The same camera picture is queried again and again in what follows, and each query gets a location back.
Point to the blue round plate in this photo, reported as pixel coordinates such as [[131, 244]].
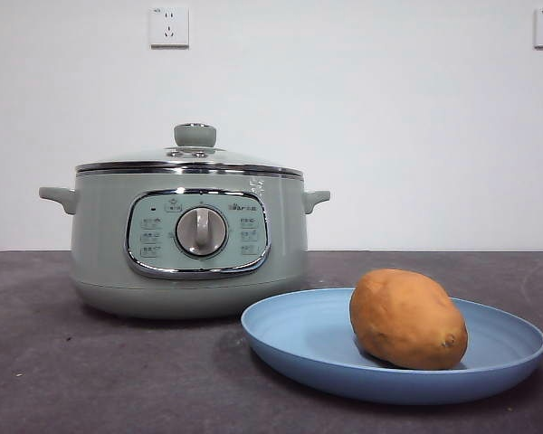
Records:
[[298, 334]]

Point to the pale green electric steamer pot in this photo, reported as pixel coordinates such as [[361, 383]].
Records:
[[104, 235]]

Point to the glass lid with green knob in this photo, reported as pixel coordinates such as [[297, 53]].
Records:
[[195, 134]]

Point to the brown potato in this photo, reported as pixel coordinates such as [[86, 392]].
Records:
[[407, 321]]

